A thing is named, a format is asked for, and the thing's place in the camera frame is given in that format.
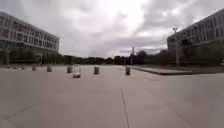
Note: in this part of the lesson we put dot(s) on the row of dark trees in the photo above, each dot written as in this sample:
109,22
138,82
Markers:
100,60

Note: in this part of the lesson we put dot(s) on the row of bollards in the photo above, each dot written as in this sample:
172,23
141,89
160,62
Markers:
96,70

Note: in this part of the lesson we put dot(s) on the small white robot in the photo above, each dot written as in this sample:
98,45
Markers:
77,73

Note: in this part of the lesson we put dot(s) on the low raised platform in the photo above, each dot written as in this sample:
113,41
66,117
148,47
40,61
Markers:
163,70

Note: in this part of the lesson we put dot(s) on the lamp pole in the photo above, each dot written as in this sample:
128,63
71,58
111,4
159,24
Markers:
176,46

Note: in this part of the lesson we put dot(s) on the pale building with window rows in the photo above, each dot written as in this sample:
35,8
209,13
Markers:
200,36

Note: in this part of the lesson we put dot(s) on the grey building with window rows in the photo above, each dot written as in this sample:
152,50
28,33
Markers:
23,36

